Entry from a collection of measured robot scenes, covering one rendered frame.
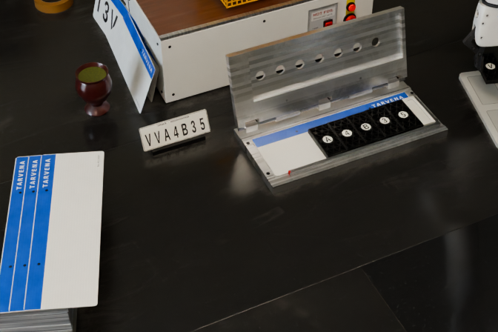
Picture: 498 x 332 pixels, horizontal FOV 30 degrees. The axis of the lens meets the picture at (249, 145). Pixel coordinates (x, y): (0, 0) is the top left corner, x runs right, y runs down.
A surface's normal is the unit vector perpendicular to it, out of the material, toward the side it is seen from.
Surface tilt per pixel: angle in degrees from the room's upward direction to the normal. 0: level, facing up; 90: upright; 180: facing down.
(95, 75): 0
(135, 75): 69
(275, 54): 74
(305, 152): 0
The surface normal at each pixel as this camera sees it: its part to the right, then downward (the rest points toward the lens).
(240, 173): 0.00, -0.73
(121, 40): -0.88, -0.04
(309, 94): 0.40, 0.40
